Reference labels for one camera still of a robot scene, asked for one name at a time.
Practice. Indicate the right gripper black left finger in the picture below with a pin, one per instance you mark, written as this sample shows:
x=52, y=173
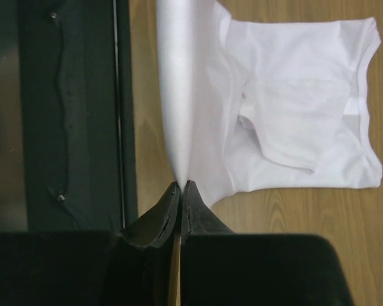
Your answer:
x=131, y=267

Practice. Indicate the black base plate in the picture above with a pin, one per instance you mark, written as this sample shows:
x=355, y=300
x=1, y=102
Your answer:
x=77, y=114

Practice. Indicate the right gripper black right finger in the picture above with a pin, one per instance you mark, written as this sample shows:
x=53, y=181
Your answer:
x=220, y=267

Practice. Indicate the white t shirt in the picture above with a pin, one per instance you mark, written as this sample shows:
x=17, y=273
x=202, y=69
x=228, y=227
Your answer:
x=248, y=106

